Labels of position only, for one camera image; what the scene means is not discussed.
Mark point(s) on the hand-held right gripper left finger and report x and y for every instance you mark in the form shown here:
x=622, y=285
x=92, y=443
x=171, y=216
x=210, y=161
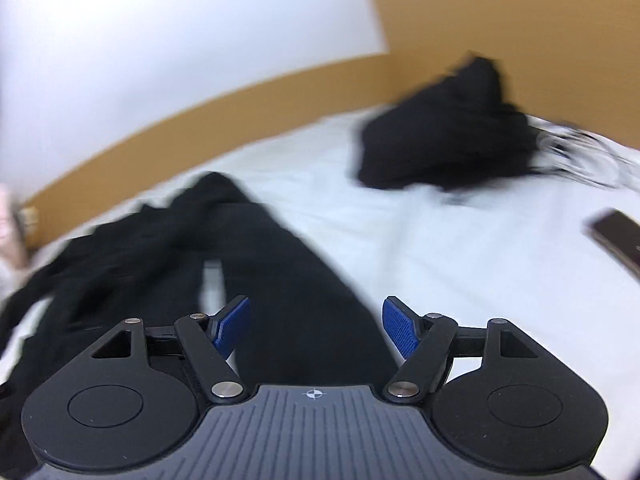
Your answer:
x=232, y=325

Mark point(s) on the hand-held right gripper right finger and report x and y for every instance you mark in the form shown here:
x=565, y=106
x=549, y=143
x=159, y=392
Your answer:
x=400, y=327

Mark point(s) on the black button cardigan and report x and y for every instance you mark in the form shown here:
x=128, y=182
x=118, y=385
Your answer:
x=260, y=260

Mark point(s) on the black hooded nylon jacket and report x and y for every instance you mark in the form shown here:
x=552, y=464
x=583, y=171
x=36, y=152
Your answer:
x=440, y=140

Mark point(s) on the white bed sheet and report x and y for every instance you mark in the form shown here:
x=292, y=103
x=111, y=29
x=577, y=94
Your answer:
x=450, y=260

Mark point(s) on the dark phone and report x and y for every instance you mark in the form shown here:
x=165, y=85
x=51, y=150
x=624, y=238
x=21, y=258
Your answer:
x=617, y=237

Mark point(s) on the pink crumpled cloth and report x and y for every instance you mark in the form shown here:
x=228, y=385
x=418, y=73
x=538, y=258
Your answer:
x=10, y=230

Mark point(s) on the wooden bed frame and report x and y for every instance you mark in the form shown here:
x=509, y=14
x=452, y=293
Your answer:
x=250, y=110

